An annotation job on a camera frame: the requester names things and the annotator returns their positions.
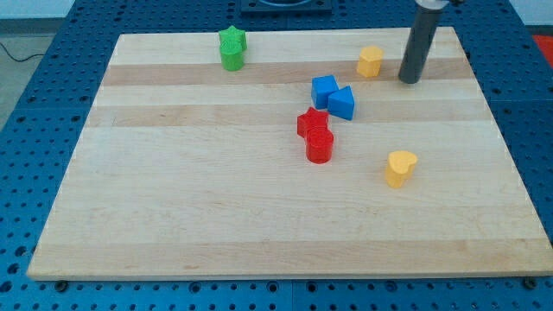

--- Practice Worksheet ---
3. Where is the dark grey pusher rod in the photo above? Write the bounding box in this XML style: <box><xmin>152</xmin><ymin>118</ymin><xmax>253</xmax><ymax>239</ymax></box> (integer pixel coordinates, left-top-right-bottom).
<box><xmin>398</xmin><ymin>4</ymin><xmax>444</xmax><ymax>84</ymax></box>

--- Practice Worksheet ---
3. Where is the silver rod mount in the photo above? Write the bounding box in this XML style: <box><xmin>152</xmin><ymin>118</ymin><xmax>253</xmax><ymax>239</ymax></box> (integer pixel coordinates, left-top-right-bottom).
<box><xmin>415</xmin><ymin>0</ymin><xmax>465</xmax><ymax>10</ymax></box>

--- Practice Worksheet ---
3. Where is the yellow hexagon block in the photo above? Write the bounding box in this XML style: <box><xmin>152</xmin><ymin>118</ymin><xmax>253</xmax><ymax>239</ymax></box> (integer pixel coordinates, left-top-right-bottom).
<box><xmin>356</xmin><ymin>46</ymin><xmax>384</xmax><ymax>78</ymax></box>

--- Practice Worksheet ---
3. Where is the blue triangle block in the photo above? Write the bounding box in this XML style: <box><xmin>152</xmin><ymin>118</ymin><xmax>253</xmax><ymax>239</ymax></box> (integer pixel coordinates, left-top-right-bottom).
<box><xmin>327</xmin><ymin>86</ymin><xmax>355</xmax><ymax>121</ymax></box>

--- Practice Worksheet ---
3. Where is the blue cube block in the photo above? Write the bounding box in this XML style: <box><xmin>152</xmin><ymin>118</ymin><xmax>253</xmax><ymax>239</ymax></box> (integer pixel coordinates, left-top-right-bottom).
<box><xmin>311</xmin><ymin>75</ymin><xmax>339</xmax><ymax>109</ymax></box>

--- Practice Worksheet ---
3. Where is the yellow heart block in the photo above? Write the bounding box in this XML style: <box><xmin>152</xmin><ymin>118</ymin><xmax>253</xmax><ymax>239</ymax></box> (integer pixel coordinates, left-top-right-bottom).
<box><xmin>385</xmin><ymin>150</ymin><xmax>418</xmax><ymax>188</ymax></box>

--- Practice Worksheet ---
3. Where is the red star block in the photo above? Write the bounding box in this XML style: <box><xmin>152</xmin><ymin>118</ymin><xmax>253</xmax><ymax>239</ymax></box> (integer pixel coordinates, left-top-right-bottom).
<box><xmin>296</xmin><ymin>107</ymin><xmax>329</xmax><ymax>137</ymax></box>

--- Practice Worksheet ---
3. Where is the red cylinder block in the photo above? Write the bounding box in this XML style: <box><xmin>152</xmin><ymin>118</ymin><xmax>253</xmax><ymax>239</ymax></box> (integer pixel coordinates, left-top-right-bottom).
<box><xmin>305</xmin><ymin>127</ymin><xmax>334</xmax><ymax>164</ymax></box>

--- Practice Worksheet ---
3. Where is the wooden board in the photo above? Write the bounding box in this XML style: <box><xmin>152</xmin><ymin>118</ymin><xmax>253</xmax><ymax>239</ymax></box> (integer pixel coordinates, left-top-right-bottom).
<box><xmin>27</xmin><ymin>27</ymin><xmax>552</xmax><ymax>281</ymax></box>

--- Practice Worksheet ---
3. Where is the green star block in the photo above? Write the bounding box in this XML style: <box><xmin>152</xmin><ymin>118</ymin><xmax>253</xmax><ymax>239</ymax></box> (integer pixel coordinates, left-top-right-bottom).
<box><xmin>218</xmin><ymin>25</ymin><xmax>247</xmax><ymax>51</ymax></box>

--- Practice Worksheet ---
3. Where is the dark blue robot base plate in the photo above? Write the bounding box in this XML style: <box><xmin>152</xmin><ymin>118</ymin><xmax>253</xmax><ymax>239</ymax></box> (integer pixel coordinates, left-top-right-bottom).
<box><xmin>239</xmin><ymin>0</ymin><xmax>333</xmax><ymax>15</ymax></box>

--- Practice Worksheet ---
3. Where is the black cable on floor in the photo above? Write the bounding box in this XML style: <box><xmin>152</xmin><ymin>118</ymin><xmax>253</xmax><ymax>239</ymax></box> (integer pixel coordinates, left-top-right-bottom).
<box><xmin>0</xmin><ymin>41</ymin><xmax>47</xmax><ymax>64</ymax></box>

